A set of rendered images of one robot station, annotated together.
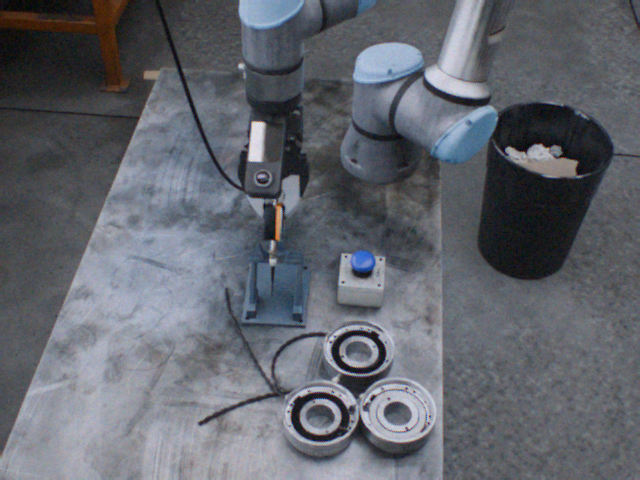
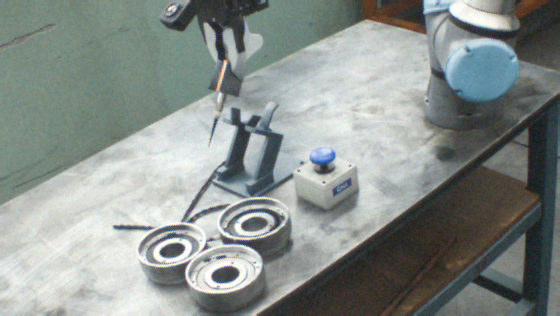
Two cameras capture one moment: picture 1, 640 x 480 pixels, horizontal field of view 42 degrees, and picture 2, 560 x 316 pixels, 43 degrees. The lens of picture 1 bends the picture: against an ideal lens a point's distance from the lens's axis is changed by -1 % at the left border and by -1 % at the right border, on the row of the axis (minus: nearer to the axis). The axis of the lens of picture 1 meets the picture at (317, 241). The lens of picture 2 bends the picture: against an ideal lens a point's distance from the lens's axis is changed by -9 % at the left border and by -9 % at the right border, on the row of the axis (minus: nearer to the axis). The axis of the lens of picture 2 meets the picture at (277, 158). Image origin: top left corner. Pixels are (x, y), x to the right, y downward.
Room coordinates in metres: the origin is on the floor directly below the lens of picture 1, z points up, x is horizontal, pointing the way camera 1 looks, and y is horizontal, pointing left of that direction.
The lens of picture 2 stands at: (0.19, -0.80, 1.46)
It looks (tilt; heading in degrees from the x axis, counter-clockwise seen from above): 30 degrees down; 50
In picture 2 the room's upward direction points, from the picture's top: 11 degrees counter-clockwise
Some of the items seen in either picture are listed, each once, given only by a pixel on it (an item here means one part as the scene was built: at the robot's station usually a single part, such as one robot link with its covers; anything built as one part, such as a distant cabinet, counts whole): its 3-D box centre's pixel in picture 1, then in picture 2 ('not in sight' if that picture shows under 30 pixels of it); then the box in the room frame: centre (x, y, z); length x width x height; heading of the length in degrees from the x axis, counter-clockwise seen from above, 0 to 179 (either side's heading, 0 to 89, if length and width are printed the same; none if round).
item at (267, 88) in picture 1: (271, 74); not in sight; (0.88, 0.06, 1.22); 0.08 x 0.08 x 0.05
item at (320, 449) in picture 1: (320, 419); (173, 255); (0.64, -0.01, 0.82); 0.10 x 0.10 x 0.04
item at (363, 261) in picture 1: (362, 268); (324, 165); (0.90, -0.07, 0.85); 0.04 x 0.04 x 0.05
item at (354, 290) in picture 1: (361, 277); (328, 178); (0.90, -0.07, 0.82); 0.08 x 0.07 x 0.05; 175
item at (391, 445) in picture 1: (397, 416); (226, 279); (0.64, -0.12, 0.82); 0.10 x 0.10 x 0.04
